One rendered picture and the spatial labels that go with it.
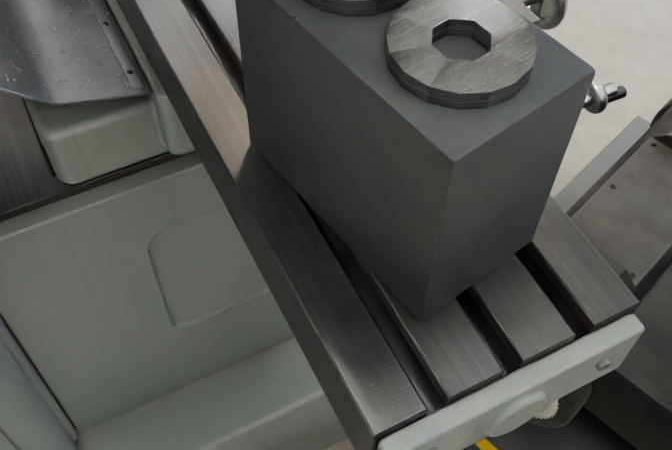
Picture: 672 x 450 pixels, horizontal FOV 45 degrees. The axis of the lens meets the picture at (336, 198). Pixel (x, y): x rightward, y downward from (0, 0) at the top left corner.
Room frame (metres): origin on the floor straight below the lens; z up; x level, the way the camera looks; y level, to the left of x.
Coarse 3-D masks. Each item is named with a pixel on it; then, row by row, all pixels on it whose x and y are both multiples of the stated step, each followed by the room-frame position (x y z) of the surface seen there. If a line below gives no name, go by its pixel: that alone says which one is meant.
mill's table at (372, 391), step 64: (128, 0) 0.66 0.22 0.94; (192, 0) 0.66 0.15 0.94; (192, 64) 0.54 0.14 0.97; (192, 128) 0.50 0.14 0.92; (256, 192) 0.40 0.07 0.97; (256, 256) 0.37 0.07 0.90; (320, 256) 0.34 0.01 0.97; (512, 256) 0.34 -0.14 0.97; (576, 256) 0.34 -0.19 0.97; (320, 320) 0.28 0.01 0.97; (384, 320) 0.29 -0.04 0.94; (448, 320) 0.28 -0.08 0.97; (512, 320) 0.28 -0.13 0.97; (576, 320) 0.30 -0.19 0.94; (320, 384) 0.26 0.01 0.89; (384, 384) 0.23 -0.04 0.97; (448, 384) 0.23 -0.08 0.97; (512, 384) 0.24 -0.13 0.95; (576, 384) 0.26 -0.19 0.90; (384, 448) 0.19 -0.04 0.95; (448, 448) 0.21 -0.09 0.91
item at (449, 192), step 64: (256, 0) 0.42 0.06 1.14; (320, 0) 0.40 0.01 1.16; (384, 0) 0.40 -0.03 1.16; (448, 0) 0.40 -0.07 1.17; (256, 64) 0.43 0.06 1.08; (320, 64) 0.37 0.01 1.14; (384, 64) 0.35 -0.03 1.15; (448, 64) 0.34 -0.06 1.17; (512, 64) 0.34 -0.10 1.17; (576, 64) 0.36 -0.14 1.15; (256, 128) 0.44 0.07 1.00; (320, 128) 0.37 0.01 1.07; (384, 128) 0.32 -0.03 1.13; (448, 128) 0.30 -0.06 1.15; (512, 128) 0.31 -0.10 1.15; (320, 192) 0.37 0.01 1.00; (384, 192) 0.32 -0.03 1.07; (448, 192) 0.28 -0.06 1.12; (512, 192) 0.32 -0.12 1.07; (384, 256) 0.31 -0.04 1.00; (448, 256) 0.29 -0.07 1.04
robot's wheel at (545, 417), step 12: (588, 384) 0.43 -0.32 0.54; (564, 396) 0.41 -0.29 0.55; (576, 396) 0.41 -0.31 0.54; (588, 396) 0.42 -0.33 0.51; (552, 408) 0.41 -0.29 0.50; (564, 408) 0.40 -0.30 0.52; (576, 408) 0.40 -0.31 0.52; (528, 420) 0.42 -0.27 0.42; (540, 420) 0.41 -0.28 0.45; (552, 420) 0.40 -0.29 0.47; (564, 420) 0.40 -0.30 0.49
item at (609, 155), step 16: (624, 128) 0.99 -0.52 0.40; (640, 128) 0.99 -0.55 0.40; (608, 144) 0.95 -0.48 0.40; (624, 144) 0.95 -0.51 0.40; (592, 160) 0.91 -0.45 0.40; (608, 160) 0.91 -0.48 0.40; (576, 176) 0.87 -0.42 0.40; (592, 176) 0.87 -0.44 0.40; (560, 192) 0.84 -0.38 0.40; (576, 192) 0.84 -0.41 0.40; (576, 416) 0.44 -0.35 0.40; (592, 416) 0.44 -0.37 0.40; (512, 432) 0.41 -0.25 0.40; (528, 432) 0.42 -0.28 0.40; (544, 432) 0.42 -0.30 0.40; (560, 432) 0.42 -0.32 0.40; (576, 432) 0.42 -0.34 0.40; (592, 432) 0.42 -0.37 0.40; (608, 432) 0.42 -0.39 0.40; (480, 448) 0.41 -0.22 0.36; (496, 448) 0.39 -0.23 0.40; (512, 448) 0.39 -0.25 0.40; (528, 448) 0.39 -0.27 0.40; (544, 448) 0.39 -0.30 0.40; (560, 448) 0.39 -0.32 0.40; (576, 448) 0.39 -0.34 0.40; (592, 448) 0.40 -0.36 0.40; (608, 448) 0.40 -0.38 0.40; (624, 448) 0.40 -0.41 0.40
